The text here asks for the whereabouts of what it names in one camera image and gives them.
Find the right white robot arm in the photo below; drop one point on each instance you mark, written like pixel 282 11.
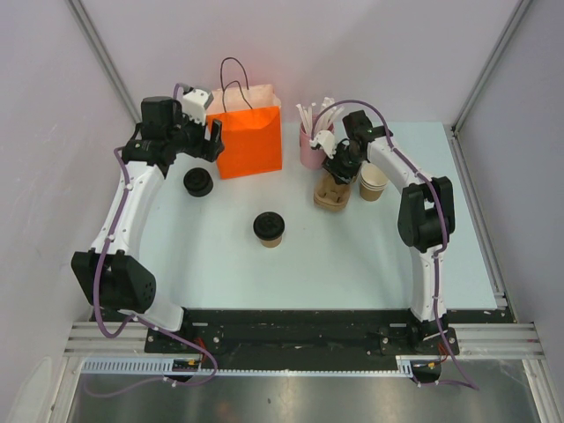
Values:
pixel 426 216

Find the white wrapped straws bundle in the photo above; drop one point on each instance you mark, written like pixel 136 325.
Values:
pixel 326 116

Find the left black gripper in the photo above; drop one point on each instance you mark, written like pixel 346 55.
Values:
pixel 207 150

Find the stack of brown paper cups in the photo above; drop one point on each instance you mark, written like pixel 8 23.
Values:
pixel 373 181

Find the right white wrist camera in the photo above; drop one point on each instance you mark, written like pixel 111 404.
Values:
pixel 324 140

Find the brown pulp cup carrier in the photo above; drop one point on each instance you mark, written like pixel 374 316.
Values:
pixel 329 195

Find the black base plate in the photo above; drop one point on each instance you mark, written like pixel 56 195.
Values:
pixel 385 331

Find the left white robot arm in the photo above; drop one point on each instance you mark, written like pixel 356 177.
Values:
pixel 110 272

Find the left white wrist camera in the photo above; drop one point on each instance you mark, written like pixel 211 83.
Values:
pixel 195 102

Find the orange paper bag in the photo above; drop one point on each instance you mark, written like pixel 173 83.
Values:
pixel 251 126

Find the white cable duct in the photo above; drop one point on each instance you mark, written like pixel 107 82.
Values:
pixel 362 366

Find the black plastic cup lid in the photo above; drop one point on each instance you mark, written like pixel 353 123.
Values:
pixel 268 224

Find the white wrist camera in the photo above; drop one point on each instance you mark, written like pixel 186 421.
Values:
pixel 195 102
pixel 324 140

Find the brown paper coffee cup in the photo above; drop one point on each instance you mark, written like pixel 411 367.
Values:
pixel 271 242

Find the pink straw holder cup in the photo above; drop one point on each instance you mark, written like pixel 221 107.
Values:
pixel 310 158

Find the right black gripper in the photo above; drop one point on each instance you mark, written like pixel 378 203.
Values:
pixel 340 174

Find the stack of black lids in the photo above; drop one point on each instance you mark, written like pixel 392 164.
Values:
pixel 198 182

